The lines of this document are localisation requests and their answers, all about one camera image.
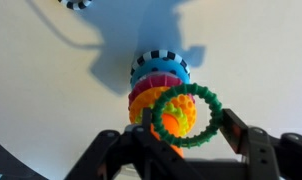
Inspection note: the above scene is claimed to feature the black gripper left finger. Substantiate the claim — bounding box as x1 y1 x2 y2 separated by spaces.
63 107 185 180

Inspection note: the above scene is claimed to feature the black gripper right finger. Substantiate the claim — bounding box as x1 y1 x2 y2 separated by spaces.
219 108 302 180

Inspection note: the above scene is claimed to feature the dark green toy ring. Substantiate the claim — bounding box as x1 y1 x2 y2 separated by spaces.
151 82 224 150

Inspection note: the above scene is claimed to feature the orange stacking peg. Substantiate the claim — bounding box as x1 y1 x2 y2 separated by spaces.
150 112 186 158

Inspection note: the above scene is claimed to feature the orange bumpy toy ring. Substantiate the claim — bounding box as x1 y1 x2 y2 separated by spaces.
128 86 198 132

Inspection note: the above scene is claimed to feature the yellow green toy ring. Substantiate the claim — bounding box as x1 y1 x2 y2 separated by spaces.
142 102 191 138

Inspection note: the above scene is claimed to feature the magenta ribbed toy ring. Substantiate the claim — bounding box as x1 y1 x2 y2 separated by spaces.
127 74 196 106

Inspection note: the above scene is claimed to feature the blue dotted toy ring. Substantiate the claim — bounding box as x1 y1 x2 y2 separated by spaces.
129 57 192 90

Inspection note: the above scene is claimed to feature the small black white striped ring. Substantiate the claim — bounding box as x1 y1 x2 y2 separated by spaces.
57 0 94 11

